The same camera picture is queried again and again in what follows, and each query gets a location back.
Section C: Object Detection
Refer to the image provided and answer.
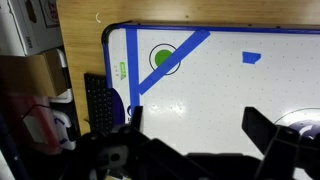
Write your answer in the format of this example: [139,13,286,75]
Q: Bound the white blue air hockey table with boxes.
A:
[101,21,320,180]

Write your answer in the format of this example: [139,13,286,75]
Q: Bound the blue tape strip crossing circle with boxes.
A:
[136,29,212,96]

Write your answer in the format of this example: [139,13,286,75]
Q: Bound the brown cardboard box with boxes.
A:
[0,49,69,98]

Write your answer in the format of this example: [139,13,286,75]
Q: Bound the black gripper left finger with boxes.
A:
[129,105,145,133]

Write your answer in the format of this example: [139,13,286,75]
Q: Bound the white printed cardboard box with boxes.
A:
[0,0,65,57]

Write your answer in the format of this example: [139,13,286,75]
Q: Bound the long blue tape strip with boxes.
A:
[125,27,141,113]

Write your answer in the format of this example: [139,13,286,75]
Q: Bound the red plastic bin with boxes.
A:
[0,93,63,156]

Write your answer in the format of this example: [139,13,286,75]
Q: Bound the white plastic device blue marks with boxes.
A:
[48,49,78,152]

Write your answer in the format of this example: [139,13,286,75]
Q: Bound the small blue tape piece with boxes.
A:
[241,51,262,65]

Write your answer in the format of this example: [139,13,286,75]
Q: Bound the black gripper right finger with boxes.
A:
[241,106,279,156]

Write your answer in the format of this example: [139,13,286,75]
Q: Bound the black computer keyboard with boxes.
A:
[83,72,115,135]

